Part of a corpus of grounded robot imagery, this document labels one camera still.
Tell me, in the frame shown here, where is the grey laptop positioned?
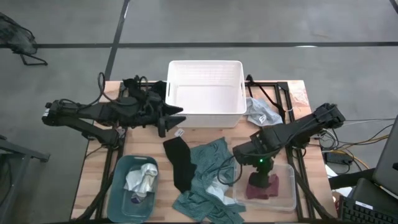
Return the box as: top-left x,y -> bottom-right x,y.
372,114 -> 398,197

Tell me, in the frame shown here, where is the grey metal stand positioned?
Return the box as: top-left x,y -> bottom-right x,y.
0,134 -> 51,220

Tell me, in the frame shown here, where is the white perforated plastic basket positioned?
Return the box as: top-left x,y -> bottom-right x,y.
164,60 -> 248,129

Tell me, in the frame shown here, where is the white cloth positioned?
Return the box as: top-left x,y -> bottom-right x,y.
123,162 -> 159,200

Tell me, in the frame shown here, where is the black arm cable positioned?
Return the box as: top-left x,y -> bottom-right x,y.
79,72 -> 108,110

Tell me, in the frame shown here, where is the yellow cable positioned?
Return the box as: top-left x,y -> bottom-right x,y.
323,133 -> 393,170

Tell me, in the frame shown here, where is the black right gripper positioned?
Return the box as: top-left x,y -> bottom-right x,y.
233,129 -> 277,189

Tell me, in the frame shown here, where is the teal plastic bin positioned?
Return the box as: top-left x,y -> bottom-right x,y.
106,154 -> 160,224

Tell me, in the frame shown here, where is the black cloth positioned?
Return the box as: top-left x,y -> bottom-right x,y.
162,136 -> 198,194

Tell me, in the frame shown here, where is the green flower-patterned cloth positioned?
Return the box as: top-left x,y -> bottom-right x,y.
172,136 -> 247,224

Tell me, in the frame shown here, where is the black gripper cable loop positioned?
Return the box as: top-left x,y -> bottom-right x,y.
216,154 -> 244,187

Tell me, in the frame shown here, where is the black mesh chair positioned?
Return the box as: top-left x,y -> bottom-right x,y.
0,12 -> 49,67

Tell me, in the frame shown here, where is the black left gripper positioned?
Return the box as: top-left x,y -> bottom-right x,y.
119,88 -> 187,138

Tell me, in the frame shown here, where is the clear plastic bin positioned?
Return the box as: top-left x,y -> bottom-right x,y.
232,161 -> 297,213

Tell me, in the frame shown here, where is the black keyboard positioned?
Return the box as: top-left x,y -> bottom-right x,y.
338,195 -> 398,224

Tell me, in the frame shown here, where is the light grey cloth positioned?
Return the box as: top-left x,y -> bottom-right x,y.
244,96 -> 284,128

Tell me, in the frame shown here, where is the maroon cloth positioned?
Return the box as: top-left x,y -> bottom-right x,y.
245,173 -> 280,200

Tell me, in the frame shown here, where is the black power adapter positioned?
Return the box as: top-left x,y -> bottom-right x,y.
325,151 -> 354,166

